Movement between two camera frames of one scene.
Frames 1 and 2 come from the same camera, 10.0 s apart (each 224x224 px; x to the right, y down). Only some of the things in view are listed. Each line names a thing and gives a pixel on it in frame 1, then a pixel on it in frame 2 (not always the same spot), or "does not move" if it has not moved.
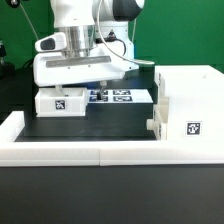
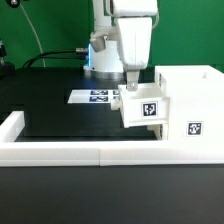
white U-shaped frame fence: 14,153 does not move
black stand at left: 7,70 does not move
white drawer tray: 72,104 to 147,104
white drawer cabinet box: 195,101 does not move
